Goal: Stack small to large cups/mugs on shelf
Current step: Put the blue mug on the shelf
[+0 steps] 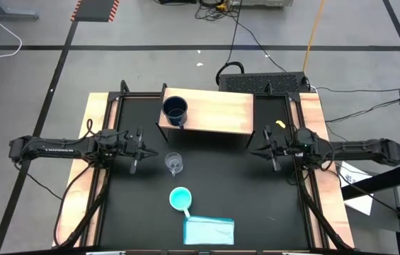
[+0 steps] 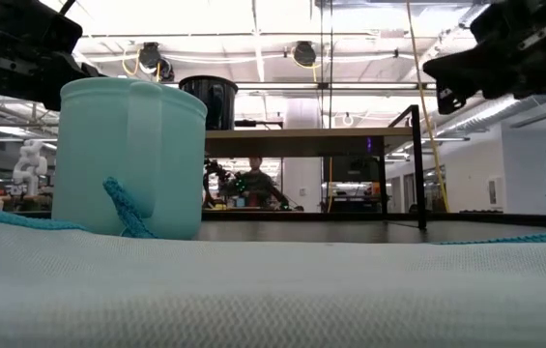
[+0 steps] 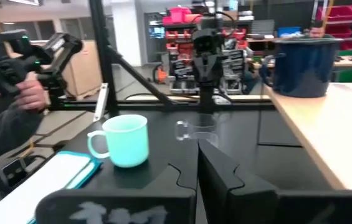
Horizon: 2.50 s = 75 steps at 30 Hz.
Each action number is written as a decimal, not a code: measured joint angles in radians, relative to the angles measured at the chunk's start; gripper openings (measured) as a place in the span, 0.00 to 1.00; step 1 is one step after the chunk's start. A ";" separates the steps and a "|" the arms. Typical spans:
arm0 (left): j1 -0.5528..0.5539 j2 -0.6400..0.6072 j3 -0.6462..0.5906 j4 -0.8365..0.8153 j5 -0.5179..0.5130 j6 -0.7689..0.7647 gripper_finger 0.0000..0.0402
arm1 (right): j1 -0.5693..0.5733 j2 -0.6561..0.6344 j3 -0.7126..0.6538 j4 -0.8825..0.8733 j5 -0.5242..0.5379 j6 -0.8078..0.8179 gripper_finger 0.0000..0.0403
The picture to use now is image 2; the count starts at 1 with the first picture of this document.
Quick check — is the person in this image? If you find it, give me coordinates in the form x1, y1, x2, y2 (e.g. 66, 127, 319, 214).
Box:
231, 156, 287, 210

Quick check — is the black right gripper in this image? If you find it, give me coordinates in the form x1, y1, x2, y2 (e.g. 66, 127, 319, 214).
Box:
422, 0, 546, 115

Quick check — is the long yellow cable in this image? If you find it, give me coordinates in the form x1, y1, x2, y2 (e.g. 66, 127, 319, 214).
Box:
405, 0, 450, 214

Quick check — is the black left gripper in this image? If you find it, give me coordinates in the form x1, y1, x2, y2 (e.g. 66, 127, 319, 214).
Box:
0, 0, 107, 111

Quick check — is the teal plastic mug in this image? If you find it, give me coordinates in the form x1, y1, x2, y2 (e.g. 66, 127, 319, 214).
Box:
51, 77, 209, 242

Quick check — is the wooden shelf with black legs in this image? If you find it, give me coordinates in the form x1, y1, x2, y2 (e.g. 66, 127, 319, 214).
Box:
203, 103, 429, 231

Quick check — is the grey ventilation duct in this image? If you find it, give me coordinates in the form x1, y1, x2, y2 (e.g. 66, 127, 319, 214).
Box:
434, 94, 546, 141

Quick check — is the dark blue enamel mug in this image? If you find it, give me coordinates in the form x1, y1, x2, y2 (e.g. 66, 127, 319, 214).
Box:
178, 74, 239, 131

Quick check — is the folded teal cloth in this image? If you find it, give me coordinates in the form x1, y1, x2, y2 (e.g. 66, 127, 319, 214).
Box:
0, 176, 546, 348

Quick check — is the thin yellow hanging cable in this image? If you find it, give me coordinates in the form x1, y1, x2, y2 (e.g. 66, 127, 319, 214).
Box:
326, 157, 334, 214

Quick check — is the dark monitor screen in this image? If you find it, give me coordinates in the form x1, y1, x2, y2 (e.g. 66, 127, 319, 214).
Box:
322, 155, 383, 184

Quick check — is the black ceiling cable reel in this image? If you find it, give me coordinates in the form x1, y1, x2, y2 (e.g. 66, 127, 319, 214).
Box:
136, 41, 176, 83
292, 40, 318, 68

